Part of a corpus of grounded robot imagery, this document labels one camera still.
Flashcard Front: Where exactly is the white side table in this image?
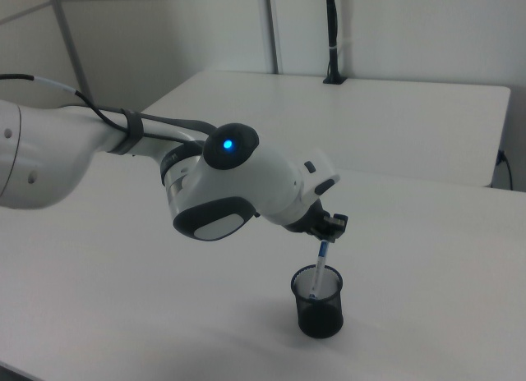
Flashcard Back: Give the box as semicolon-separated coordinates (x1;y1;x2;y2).
139;70;512;189

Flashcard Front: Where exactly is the black cable with blue plug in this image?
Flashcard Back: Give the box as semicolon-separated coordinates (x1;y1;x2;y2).
496;149;515;191

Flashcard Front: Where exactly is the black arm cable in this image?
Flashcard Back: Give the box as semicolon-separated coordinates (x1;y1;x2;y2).
0;73;217;145

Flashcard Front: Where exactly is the black clamp-mounted stand pole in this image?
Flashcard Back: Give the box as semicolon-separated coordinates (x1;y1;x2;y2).
321;0;347;85

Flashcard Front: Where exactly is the black mesh pen cup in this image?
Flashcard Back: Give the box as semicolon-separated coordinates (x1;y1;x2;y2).
291;264;344;339

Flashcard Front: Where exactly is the grey aluminium frame post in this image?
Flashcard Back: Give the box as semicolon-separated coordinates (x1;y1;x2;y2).
45;0;95;108

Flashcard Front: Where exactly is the blue and white marker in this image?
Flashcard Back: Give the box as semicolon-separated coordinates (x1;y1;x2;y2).
307;239;332;301

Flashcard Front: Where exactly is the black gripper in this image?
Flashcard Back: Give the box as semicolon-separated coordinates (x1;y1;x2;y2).
286;198;351;243

